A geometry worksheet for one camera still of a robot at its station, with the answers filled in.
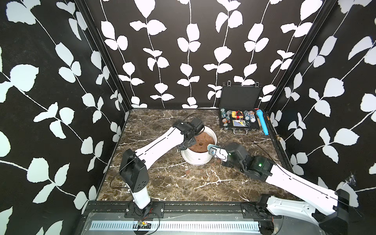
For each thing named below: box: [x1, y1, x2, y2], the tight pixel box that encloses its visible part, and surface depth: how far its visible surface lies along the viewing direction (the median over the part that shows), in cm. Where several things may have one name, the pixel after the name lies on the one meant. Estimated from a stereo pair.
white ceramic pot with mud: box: [180, 125, 218, 166], surface depth 90 cm
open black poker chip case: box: [218, 80, 263, 135], surface depth 113 cm
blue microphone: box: [256, 109, 269, 136], surface depth 113 cm
